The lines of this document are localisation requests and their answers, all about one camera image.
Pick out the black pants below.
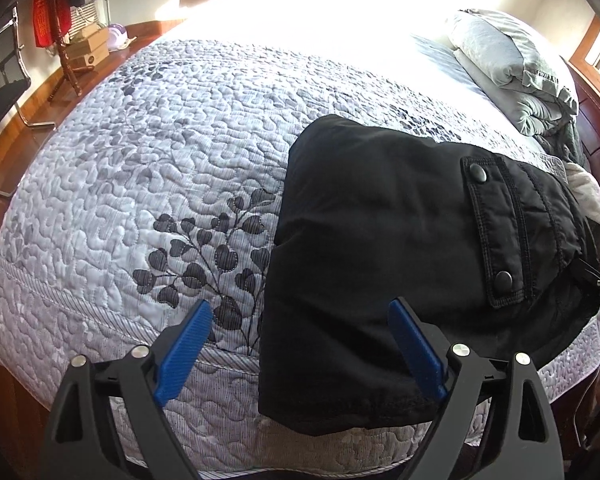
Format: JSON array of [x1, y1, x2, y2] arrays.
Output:
[[258, 115, 600, 436]]

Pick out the white quilted bedspread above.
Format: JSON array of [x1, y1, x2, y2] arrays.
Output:
[[0, 26, 573, 479]]

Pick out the folded grey blanket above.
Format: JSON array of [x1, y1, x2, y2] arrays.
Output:
[[452, 36, 585, 165]]

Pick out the grey pillow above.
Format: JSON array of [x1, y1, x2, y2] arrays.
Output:
[[449, 9, 556, 90]]

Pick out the wooden coat rack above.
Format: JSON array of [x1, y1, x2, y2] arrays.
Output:
[[47, 0, 83, 103]]

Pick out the cardboard boxes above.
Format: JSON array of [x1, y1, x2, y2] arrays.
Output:
[[66, 23, 109, 68]]

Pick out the black mesh office chair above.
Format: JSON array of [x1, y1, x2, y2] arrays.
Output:
[[0, 1, 59, 198]]

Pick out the white radiator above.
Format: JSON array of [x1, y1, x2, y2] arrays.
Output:
[[68, 0, 104, 42]]

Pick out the red bag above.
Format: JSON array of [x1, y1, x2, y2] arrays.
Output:
[[32, 0, 71, 48]]

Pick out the wooden window frame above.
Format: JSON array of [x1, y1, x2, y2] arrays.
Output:
[[570, 15, 600, 92]]

